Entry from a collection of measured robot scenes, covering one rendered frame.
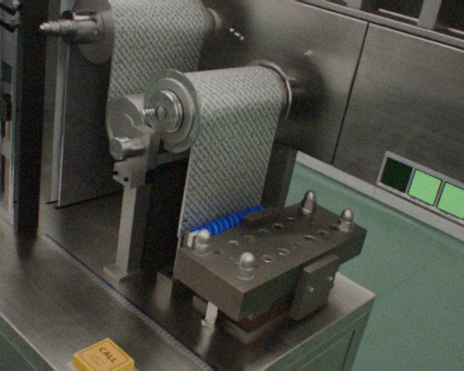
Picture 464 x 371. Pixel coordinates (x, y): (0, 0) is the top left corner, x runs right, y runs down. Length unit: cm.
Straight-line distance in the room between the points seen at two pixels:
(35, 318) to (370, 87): 75
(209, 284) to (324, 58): 51
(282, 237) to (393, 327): 179
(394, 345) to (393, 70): 181
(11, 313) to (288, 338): 49
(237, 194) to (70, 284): 37
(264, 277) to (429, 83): 46
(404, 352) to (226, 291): 184
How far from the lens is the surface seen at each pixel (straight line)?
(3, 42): 132
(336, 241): 125
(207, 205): 118
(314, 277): 117
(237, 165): 120
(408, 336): 293
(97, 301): 118
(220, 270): 107
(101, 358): 103
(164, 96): 108
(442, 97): 117
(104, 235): 138
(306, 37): 130
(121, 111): 122
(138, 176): 112
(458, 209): 118
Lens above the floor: 160
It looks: 25 degrees down
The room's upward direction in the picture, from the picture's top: 11 degrees clockwise
